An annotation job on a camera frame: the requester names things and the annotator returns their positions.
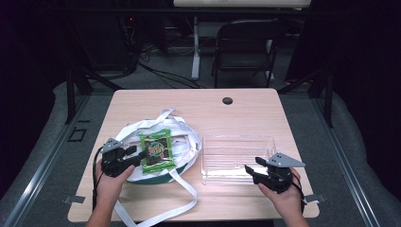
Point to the black metal stand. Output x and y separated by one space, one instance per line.
328 97
71 94

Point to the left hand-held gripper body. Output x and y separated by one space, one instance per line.
113 160

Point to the person's left hand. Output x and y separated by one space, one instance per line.
108 187

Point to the clear plastic tray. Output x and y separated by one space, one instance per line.
233 151

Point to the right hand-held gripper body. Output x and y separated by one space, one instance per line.
277 178

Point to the white desk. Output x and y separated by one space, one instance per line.
196 47

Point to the person's right hand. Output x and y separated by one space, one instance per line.
288 201

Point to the aluminium floor rail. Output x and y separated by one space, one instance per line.
41 170
346 173

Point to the white tote bag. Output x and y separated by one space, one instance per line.
186 142

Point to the green snack packet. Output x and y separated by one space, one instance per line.
156 151

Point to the metal table bracket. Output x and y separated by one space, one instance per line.
75 199
316 198

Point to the black folding chair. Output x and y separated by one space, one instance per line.
249 34

